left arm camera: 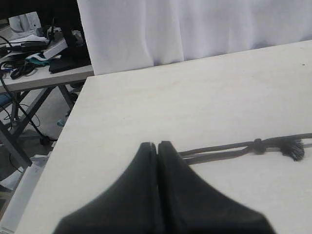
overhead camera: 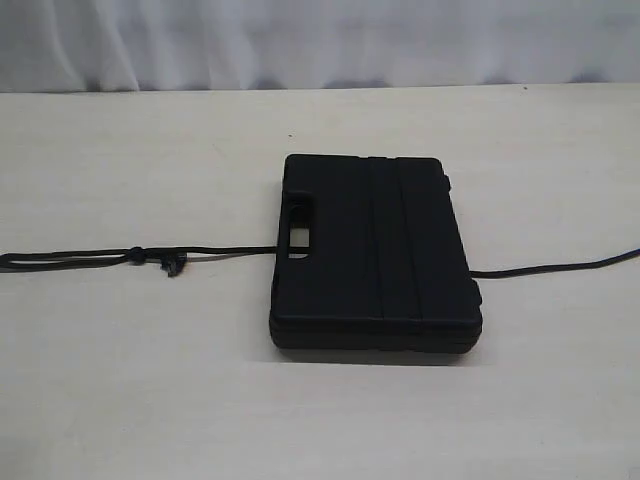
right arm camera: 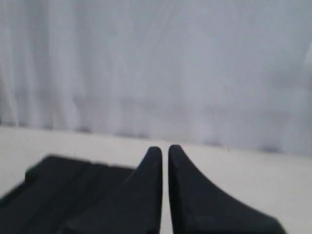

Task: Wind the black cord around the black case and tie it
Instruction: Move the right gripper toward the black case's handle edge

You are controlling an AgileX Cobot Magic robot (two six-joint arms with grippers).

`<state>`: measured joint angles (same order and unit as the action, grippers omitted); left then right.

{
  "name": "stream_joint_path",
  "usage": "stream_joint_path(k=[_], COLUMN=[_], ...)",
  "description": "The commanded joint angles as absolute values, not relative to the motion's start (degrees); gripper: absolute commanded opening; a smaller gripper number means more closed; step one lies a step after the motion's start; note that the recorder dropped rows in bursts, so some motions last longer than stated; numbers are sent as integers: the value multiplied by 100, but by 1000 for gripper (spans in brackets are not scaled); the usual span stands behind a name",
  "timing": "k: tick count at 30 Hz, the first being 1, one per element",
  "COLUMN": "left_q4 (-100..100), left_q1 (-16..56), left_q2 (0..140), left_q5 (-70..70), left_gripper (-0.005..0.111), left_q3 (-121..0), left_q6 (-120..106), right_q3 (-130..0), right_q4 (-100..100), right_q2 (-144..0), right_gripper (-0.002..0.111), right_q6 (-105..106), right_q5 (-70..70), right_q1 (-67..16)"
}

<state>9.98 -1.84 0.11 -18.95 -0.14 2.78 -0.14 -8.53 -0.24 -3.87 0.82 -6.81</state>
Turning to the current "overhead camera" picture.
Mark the white backdrop curtain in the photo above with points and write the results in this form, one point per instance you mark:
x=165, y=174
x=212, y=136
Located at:
x=67, y=46

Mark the black plastic carrying case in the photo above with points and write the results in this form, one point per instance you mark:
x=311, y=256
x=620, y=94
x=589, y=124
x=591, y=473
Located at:
x=369, y=257

